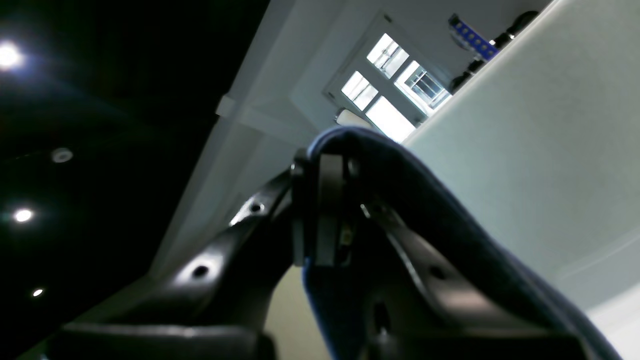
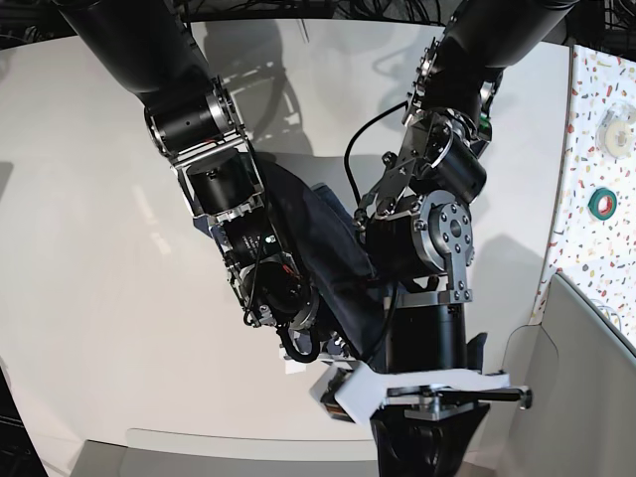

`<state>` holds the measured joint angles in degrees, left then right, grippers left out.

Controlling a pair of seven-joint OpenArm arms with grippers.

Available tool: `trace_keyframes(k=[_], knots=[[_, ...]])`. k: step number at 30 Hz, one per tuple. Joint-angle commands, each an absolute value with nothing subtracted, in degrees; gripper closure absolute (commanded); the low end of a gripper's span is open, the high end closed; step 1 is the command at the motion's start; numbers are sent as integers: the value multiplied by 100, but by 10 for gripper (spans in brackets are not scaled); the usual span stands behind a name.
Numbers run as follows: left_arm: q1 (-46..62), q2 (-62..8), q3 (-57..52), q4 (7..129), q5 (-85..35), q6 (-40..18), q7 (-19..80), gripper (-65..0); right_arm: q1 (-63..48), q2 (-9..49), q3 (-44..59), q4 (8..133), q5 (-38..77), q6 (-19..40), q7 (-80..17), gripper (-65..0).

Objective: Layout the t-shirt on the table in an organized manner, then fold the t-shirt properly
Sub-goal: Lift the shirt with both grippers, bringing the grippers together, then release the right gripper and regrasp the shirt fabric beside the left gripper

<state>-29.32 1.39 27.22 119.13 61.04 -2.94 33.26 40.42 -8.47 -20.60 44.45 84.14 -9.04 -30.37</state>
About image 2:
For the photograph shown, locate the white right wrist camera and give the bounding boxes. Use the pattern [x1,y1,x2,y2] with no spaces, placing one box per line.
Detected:
[283,356,307,375]

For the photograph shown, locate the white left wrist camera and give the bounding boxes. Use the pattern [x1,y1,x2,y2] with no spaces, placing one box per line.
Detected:
[309,363,390,427]

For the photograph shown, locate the terrazzo patterned side board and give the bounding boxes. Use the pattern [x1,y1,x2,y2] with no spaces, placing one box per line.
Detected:
[531,46,635,342]

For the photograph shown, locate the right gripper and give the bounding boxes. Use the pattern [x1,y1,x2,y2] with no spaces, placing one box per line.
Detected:
[279,327,355,368]

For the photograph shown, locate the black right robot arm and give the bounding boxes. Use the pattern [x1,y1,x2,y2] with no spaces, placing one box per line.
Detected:
[57,1,360,364]

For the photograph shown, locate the grey plastic tray front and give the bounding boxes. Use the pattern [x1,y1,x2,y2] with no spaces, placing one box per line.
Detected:
[71,428,386,476]

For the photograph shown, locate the blue t-shirt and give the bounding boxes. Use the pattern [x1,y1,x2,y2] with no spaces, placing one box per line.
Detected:
[193,158,488,374]

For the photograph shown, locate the grey plastic bin right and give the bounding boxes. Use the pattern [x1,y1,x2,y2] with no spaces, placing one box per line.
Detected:
[475,273,636,477]

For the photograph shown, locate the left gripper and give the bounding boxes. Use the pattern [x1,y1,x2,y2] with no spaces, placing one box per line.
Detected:
[371,374,534,476]

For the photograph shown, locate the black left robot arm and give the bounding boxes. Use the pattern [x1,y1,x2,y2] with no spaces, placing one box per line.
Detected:
[335,1,572,476]

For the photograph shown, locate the green tape roll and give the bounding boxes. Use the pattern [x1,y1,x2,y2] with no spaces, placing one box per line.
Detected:
[587,188,618,221]

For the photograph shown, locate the clear tape dispenser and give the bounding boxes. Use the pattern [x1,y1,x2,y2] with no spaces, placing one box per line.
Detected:
[595,102,635,159]

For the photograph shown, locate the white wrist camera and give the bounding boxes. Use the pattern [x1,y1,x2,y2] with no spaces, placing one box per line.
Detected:
[309,363,390,427]
[283,356,307,375]

